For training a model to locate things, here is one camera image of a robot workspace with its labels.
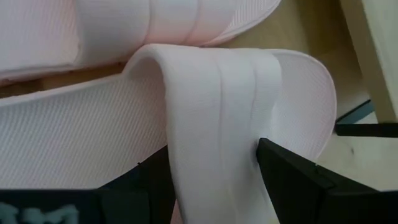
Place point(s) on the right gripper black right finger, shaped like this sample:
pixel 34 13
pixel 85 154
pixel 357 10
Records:
pixel 295 186

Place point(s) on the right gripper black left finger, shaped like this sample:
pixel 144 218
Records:
pixel 146 193

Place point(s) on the pink slide sandal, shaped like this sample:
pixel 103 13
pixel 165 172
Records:
pixel 202 124
pixel 93 31

